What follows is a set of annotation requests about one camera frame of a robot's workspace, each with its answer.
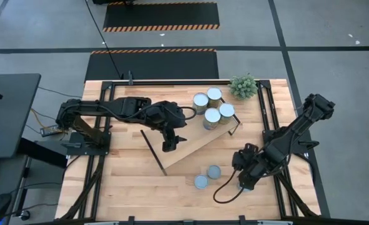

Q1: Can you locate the small black electronics box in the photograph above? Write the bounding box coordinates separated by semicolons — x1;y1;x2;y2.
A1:
39;124;63;138

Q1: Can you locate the yellow wire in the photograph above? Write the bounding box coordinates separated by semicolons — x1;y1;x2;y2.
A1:
30;107;49;129

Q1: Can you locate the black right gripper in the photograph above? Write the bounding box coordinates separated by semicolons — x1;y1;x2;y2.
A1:
231;142;265;178

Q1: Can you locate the olive green label tin can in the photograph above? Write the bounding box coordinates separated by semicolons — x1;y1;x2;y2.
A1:
206;86;223;109

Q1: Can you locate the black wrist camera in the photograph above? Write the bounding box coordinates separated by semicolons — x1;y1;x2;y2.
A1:
237;171;255;191
161;141;178;153

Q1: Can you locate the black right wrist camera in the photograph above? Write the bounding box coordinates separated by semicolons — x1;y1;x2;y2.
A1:
237;171;255;191

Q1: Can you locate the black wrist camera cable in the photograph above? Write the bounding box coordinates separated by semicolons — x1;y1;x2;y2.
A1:
212;167;246;205
176;106;198;121

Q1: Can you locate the peaches label tin can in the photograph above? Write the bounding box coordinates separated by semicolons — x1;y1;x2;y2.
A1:
192;92;210;116

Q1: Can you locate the small black caster wheel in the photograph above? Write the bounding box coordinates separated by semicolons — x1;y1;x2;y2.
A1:
18;209;32;221

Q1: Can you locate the wooden tray with black rim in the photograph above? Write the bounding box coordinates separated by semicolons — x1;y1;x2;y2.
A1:
139;89;243;176

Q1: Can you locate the long black floor cable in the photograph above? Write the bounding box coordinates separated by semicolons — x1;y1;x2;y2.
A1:
84;0;124;81

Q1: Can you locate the thin grey floor cable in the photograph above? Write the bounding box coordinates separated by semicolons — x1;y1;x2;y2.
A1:
37;86;83;99

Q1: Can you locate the short tin can silver lid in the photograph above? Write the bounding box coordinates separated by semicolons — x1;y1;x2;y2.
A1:
206;164;222;181

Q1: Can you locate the small green succulent plant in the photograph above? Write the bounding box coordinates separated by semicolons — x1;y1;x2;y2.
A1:
228;73;260;101

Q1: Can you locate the black hazard striped floor mat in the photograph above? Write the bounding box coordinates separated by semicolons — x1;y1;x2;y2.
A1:
84;48;220;83
102;1;221;33

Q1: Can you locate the blue and yellow tin can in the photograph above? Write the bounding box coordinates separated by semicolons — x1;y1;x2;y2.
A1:
202;107;222;131

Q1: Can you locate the black aluminium table frame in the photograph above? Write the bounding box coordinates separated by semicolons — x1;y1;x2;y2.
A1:
58;79;322;221

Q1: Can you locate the green peas label tin can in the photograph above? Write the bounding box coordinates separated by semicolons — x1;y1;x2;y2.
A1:
193;174;210;191

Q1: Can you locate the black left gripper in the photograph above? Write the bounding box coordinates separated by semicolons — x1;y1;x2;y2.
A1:
159;123;189;144

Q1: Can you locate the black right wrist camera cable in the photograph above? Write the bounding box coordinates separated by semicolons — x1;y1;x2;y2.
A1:
212;167;246;205

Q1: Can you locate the black left wrist camera cable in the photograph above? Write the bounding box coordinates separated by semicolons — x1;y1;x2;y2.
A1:
176;106;198;121

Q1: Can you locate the black desk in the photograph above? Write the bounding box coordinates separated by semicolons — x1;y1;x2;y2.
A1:
0;72;42;161

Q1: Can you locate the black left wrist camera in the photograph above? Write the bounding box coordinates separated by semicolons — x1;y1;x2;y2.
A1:
161;141;178;153

